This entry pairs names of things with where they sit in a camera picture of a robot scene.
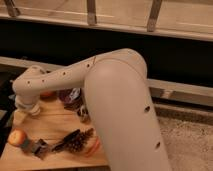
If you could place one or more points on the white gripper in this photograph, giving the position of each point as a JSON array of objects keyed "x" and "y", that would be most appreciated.
[{"x": 24, "y": 109}]

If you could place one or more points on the yellow red apple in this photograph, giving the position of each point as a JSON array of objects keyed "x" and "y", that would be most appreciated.
[{"x": 17, "y": 138}]

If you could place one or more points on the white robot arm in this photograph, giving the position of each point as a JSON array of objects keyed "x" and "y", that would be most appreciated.
[{"x": 119, "y": 103}]

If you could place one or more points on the blue plastic cup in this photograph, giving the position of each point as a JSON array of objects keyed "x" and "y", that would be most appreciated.
[{"x": 25, "y": 144}]

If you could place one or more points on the red bowl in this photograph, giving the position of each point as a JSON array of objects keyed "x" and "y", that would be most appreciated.
[{"x": 47, "y": 94}]

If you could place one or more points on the grey metal clip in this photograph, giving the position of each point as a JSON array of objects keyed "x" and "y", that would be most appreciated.
[{"x": 40, "y": 149}]

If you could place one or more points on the dark grape bunch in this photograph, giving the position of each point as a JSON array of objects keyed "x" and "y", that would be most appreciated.
[{"x": 77, "y": 141}]

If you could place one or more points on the orange carrot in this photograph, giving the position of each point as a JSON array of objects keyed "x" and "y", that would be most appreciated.
[{"x": 93, "y": 148}]

